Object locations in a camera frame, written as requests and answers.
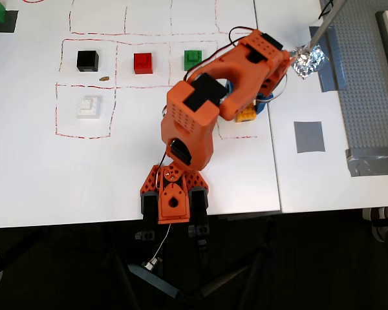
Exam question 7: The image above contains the orange and blue gripper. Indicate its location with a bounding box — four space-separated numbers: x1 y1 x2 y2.
225 50 293 115

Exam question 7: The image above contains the crumpled aluminium foil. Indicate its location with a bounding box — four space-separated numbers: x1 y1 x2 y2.
288 43 330 79

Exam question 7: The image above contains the black floor stand leg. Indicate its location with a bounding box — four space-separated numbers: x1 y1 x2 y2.
196 263 258 298

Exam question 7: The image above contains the yellow toy brick block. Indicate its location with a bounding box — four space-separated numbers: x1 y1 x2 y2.
235 102 257 123

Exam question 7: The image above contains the black arm servo cable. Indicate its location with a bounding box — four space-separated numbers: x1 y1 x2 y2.
183 26 257 82

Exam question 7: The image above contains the silver duct tape strip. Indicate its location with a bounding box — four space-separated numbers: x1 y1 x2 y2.
345 147 388 178

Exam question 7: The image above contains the white toy brick block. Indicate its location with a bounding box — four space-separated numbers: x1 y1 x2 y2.
76 96 102 119

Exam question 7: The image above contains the black table clamp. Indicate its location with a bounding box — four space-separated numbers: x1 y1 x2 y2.
135 191 159 242
187 186 211 239

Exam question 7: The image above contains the grey studded baseplate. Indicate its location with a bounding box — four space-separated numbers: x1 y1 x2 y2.
319 0 388 156

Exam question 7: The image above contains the black white base wire bundle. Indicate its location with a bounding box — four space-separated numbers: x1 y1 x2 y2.
154 150 171 192

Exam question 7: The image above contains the red toy brick block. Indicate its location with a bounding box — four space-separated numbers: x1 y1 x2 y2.
133 52 155 75

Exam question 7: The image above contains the blue-grey tape patch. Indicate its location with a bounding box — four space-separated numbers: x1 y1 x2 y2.
309 26 349 93

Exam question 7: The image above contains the white gripper servo cable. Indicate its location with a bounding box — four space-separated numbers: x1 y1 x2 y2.
264 72 290 103

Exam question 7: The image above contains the dangling white cable with connector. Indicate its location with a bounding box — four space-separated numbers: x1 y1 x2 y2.
141 222 173 273

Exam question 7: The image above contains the grey floor stand leg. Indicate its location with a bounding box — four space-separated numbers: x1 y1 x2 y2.
127 262 182 300

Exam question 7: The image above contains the grey tape marker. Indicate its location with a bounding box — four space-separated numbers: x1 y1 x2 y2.
293 121 326 154

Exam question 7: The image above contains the metal rod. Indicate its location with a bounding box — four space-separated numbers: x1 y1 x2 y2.
305 0 349 54

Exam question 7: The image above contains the black toy brick block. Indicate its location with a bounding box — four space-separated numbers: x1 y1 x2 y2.
76 50 100 73

